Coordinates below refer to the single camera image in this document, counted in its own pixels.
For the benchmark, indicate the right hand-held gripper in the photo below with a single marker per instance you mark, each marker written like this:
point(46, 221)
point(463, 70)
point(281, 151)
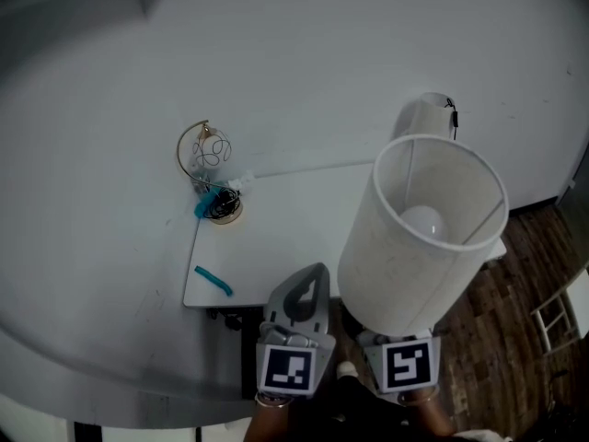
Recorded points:
point(408, 366)

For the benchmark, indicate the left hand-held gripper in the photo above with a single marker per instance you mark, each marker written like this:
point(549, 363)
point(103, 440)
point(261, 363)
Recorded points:
point(286, 368)

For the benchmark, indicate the white drum shade lamp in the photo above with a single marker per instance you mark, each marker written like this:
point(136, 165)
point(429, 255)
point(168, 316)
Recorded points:
point(391, 265)

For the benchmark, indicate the person's right forearm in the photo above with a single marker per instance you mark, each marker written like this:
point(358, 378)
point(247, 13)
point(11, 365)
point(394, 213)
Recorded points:
point(432, 417)

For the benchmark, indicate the person's left forearm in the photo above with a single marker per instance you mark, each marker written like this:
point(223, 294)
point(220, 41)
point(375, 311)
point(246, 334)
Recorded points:
point(267, 424)

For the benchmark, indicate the white cylindrical lamp shade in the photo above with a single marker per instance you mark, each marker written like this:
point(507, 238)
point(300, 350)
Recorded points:
point(430, 115)

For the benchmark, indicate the person's white shoe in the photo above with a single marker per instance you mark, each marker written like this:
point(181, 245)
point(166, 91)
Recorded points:
point(346, 369)

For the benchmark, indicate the white table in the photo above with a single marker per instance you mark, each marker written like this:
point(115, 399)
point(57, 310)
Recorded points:
point(285, 228)

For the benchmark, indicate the person's dark trousers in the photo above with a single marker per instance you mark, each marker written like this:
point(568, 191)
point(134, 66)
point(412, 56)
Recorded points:
point(349, 412)

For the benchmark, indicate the teal strip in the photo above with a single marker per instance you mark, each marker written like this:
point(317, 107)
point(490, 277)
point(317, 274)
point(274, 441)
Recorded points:
point(214, 278)

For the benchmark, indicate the white crumpled paper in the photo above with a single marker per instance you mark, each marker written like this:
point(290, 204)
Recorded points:
point(241, 182)

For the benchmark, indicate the white slatted chair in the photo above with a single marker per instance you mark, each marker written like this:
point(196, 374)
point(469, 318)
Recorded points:
point(559, 316)

